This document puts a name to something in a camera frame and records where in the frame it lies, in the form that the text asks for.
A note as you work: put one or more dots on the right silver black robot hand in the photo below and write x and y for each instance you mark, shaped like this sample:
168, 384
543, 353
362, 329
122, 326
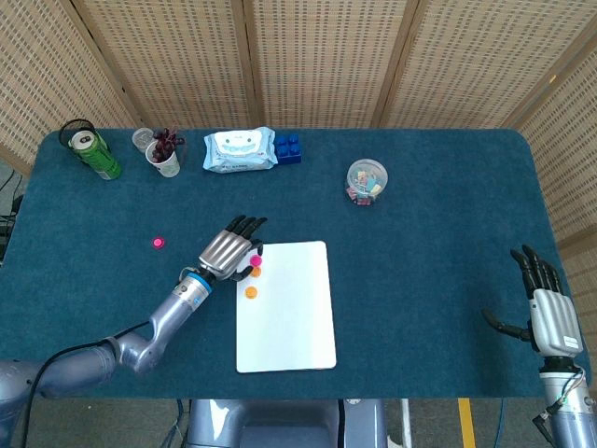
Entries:
552, 322

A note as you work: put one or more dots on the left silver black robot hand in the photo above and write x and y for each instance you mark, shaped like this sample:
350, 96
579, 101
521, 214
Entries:
224, 254

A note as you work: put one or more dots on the red round magnet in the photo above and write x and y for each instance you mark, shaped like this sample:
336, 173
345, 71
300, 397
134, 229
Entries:
255, 260
158, 242

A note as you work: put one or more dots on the yellow round magnet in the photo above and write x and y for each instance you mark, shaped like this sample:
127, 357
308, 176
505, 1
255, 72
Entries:
256, 272
251, 292

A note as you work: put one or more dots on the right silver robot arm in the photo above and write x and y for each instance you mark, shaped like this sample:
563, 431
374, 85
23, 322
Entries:
569, 410

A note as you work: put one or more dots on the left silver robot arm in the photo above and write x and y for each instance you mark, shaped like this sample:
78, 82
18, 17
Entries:
163, 322

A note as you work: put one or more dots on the white magnetic whiteboard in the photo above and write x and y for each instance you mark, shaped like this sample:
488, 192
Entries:
289, 326

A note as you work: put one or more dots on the light blue wet wipes pack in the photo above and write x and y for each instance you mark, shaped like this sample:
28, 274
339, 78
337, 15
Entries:
238, 151

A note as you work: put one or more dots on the leaf print paper cup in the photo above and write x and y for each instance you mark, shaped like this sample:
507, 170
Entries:
168, 165

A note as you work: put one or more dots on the blue building block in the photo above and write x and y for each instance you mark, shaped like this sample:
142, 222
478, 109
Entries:
288, 150

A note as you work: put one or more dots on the dark purple grape bunch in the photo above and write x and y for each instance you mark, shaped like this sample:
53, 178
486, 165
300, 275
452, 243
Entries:
163, 142

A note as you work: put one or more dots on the blue felt table cover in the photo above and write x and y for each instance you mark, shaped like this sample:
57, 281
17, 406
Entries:
420, 280

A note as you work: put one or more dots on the small clear plastic cup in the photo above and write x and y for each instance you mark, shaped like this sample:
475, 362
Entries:
141, 139

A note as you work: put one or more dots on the green drink can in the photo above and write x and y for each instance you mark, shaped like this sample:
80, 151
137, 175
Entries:
98, 158

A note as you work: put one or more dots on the clear jar of binder clips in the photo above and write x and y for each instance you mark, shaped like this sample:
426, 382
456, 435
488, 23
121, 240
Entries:
367, 182

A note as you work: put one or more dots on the white table leg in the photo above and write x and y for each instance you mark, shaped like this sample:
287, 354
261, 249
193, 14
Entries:
406, 424

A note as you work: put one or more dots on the grey blue robot torso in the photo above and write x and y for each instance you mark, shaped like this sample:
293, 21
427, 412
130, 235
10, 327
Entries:
280, 424

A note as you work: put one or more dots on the woven wooden folding screen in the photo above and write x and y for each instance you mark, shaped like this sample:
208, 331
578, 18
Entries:
322, 60

